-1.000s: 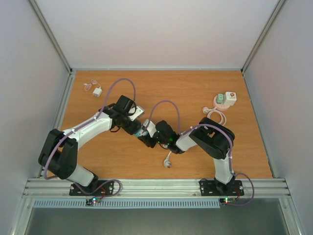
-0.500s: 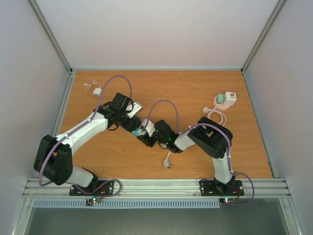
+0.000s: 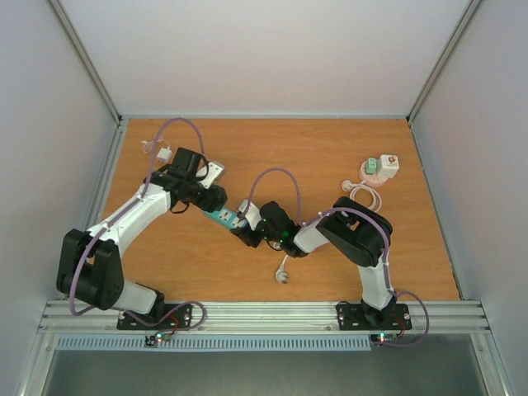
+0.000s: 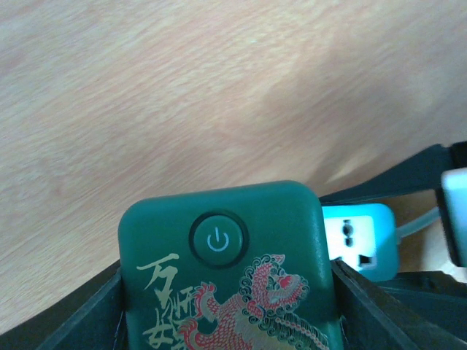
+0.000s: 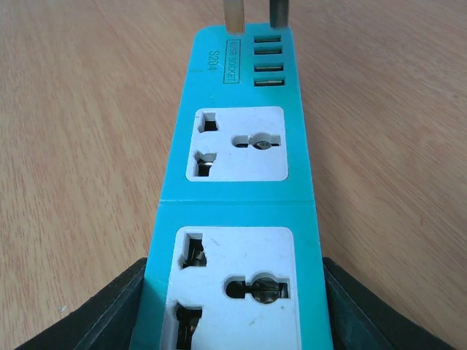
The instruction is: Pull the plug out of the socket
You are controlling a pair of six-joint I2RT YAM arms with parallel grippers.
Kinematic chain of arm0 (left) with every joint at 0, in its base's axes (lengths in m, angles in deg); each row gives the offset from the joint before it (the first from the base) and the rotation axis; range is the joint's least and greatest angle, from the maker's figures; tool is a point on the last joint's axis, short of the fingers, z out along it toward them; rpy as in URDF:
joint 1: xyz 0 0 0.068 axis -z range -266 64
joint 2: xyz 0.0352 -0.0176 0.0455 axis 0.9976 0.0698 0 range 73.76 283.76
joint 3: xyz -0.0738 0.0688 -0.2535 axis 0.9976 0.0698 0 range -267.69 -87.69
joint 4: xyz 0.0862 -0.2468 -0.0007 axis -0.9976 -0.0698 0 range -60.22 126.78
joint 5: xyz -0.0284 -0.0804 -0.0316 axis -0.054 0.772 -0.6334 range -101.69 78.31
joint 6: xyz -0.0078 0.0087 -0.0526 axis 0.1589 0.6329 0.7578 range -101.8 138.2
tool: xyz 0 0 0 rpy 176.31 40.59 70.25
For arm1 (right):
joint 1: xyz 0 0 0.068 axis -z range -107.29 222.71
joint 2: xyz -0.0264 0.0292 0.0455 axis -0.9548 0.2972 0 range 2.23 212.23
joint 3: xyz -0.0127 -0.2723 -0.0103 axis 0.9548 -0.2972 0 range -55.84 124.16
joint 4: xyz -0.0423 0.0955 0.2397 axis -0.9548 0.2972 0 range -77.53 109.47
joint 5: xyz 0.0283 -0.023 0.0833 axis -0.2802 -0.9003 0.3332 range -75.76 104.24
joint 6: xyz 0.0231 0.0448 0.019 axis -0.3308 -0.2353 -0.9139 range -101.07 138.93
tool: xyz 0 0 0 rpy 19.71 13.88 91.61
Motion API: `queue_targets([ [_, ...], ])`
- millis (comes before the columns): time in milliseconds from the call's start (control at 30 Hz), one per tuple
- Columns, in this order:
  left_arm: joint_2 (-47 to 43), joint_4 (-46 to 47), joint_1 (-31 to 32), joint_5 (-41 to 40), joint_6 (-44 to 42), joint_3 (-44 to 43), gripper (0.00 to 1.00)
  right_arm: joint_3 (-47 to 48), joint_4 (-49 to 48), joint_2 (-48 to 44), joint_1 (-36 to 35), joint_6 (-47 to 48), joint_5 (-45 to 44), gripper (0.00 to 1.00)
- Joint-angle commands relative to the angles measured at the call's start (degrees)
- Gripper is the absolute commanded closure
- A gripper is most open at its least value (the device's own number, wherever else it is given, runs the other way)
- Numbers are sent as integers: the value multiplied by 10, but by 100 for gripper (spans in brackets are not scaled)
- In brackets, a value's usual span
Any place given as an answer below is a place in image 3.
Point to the right controller board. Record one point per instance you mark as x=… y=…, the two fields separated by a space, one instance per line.
x=384 y=337

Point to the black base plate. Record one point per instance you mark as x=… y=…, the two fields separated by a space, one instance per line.
x=167 y=318
x=360 y=316

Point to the controller board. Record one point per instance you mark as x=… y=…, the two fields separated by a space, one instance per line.
x=157 y=339
x=384 y=337

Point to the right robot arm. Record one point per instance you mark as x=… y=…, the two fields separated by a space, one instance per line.
x=360 y=234

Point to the white cube adapter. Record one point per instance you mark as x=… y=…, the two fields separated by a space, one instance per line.
x=388 y=166

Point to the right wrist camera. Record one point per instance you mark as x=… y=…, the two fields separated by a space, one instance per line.
x=251 y=213

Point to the pink round power socket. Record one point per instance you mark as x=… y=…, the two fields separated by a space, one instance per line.
x=371 y=180

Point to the left controller board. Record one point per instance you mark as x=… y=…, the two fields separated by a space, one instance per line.
x=157 y=339

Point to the teal power strip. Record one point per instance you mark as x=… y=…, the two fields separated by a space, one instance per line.
x=227 y=218

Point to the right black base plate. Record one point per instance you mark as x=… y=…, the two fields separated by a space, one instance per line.
x=360 y=316

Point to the grey slotted cable duct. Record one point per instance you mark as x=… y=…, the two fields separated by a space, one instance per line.
x=215 y=343

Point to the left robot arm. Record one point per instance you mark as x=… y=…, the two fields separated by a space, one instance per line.
x=90 y=264

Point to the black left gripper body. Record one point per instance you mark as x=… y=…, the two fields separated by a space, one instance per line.
x=209 y=203

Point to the aluminium frame rail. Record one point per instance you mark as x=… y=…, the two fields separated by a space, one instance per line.
x=446 y=317

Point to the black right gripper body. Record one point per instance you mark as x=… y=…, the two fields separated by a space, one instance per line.
x=250 y=238

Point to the light green plug adapter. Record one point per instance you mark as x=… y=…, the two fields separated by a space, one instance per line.
x=370 y=166

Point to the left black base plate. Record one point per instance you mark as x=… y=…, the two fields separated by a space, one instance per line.
x=167 y=318

